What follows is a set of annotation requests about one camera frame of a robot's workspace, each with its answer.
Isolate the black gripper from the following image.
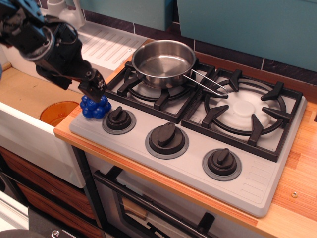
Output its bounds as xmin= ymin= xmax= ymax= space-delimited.
xmin=36 ymin=14 xmax=108 ymax=103

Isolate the blue toy blueberry cluster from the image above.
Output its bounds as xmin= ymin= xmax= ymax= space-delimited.
xmin=79 ymin=96 xmax=112 ymax=119

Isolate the stainless steel pan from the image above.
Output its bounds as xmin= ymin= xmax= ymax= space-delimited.
xmin=131 ymin=40 xmax=228 ymax=97

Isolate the black blue robot arm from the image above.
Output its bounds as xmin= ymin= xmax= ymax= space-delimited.
xmin=0 ymin=0 xmax=107 ymax=102

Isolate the black left stove knob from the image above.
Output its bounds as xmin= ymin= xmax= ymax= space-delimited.
xmin=102 ymin=106 xmax=136 ymax=135

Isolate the black stove knob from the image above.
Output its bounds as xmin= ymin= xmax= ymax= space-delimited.
xmin=202 ymin=148 xmax=242 ymax=181
xmin=102 ymin=106 xmax=136 ymax=135
xmin=145 ymin=122 xmax=189 ymax=160

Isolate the black middle stove knob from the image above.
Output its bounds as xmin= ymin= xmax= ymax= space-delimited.
xmin=145 ymin=122 xmax=189 ymax=160

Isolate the grey toy stove top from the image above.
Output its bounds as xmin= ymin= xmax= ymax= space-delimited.
xmin=69 ymin=62 xmax=307 ymax=217

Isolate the black right stove knob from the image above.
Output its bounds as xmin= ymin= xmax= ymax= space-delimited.
xmin=202 ymin=148 xmax=242 ymax=181

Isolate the black left burner grate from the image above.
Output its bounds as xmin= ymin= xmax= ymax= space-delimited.
xmin=105 ymin=59 xmax=215 ymax=123

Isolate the black burner grate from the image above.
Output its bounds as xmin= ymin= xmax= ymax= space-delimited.
xmin=105 ymin=59 xmax=215 ymax=123
xmin=181 ymin=69 xmax=307 ymax=162

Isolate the orange plastic bowl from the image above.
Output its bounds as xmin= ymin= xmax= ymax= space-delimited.
xmin=40 ymin=101 xmax=79 ymax=127

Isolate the white toy sink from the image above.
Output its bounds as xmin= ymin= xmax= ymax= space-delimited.
xmin=0 ymin=22 xmax=145 ymax=188

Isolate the grey toy faucet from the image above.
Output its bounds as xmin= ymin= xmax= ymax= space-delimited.
xmin=47 ymin=0 xmax=86 ymax=29

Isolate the wooden drawer front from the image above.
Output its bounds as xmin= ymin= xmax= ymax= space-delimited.
xmin=0 ymin=148 xmax=105 ymax=238

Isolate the toy oven door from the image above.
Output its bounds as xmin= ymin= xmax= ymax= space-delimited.
xmin=92 ymin=166 xmax=255 ymax=238

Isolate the black right burner grate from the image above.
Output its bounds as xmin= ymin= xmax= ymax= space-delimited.
xmin=181 ymin=69 xmax=307 ymax=162

